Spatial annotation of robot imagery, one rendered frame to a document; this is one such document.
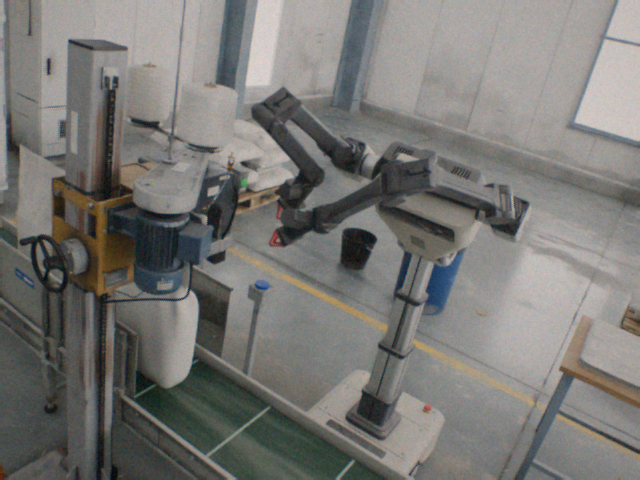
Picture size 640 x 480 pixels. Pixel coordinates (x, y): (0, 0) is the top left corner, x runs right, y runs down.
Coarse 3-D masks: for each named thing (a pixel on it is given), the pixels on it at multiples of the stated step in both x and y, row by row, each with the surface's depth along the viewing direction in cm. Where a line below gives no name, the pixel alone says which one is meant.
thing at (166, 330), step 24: (120, 288) 225; (120, 312) 229; (144, 312) 220; (168, 312) 215; (192, 312) 220; (144, 336) 223; (168, 336) 218; (192, 336) 225; (144, 360) 228; (168, 360) 222; (168, 384) 228
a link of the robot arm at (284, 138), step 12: (252, 108) 158; (276, 120) 154; (276, 132) 155; (288, 132) 159; (288, 144) 168; (300, 144) 173; (288, 156) 175; (300, 156) 176; (300, 168) 182; (312, 168) 184; (312, 180) 189
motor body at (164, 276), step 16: (144, 224) 156; (160, 224) 154; (176, 224) 156; (144, 240) 157; (160, 240) 157; (144, 256) 160; (160, 256) 160; (144, 272) 161; (160, 272) 162; (176, 272) 164; (144, 288) 163; (160, 288) 163; (176, 288) 167
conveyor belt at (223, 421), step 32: (192, 384) 236; (224, 384) 240; (160, 416) 216; (192, 416) 219; (224, 416) 223; (256, 416) 226; (224, 448) 208; (256, 448) 211; (288, 448) 214; (320, 448) 217
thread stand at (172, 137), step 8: (184, 0) 154; (184, 8) 155; (184, 16) 156; (184, 24) 157; (184, 32) 158; (176, 80) 164; (176, 88) 165; (176, 96) 166; (176, 104) 167; (128, 120) 175; (136, 120) 175; (152, 128) 174; (160, 128) 174; (168, 136) 170; (176, 136) 170; (184, 144) 163; (192, 144) 162; (200, 152) 160; (208, 152) 161; (168, 160) 173; (176, 160) 174
